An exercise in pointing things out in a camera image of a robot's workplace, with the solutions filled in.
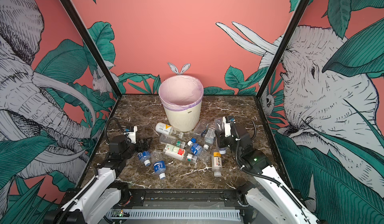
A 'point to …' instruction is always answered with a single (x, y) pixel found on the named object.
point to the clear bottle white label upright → (210, 137)
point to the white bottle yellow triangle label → (168, 129)
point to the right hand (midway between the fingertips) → (217, 129)
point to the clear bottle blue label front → (159, 164)
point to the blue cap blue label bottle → (198, 151)
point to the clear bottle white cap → (219, 125)
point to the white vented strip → (228, 214)
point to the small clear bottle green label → (191, 158)
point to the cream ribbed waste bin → (184, 121)
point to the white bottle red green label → (174, 152)
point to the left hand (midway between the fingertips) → (146, 136)
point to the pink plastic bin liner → (180, 92)
